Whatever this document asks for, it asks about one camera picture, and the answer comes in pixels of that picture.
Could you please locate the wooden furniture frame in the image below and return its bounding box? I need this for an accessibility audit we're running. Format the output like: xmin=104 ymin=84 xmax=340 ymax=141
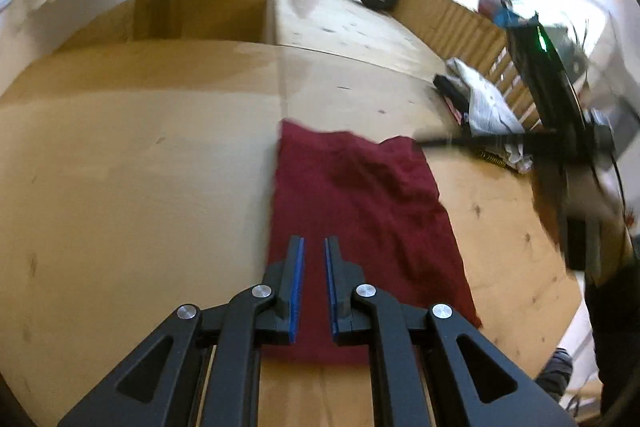
xmin=131 ymin=0 xmax=279 ymax=45

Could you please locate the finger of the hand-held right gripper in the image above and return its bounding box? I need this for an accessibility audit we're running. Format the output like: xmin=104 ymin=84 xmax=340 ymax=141
xmin=417 ymin=129 xmax=558 ymax=154

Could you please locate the dark red cloth garment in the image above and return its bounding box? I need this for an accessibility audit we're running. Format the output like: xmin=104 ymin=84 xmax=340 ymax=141
xmin=263 ymin=119 xmax=483 ymax=366

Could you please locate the white crumpled plastic bag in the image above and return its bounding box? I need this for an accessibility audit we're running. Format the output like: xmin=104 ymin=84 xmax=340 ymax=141
xmin=446 ymin=57 xmax=526 ymax=135

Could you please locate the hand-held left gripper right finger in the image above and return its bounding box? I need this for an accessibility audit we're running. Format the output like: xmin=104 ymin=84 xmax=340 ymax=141
xmin=324 ymin=237 xmax=577 ymax=427

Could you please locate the black flat case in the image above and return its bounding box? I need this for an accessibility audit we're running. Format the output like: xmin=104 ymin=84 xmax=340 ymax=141
xmin=432 ymin=75 xmax=471 ymax=125

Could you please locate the grey striped sock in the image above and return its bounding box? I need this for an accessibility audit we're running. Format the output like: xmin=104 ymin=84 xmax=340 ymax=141
xmin=532 ymin=348 xmax=575 ymax=404

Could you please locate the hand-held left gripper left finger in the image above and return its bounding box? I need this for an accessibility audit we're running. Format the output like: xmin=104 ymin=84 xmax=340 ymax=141
xmin=57 ymin=235 xmax=306 ymax=427

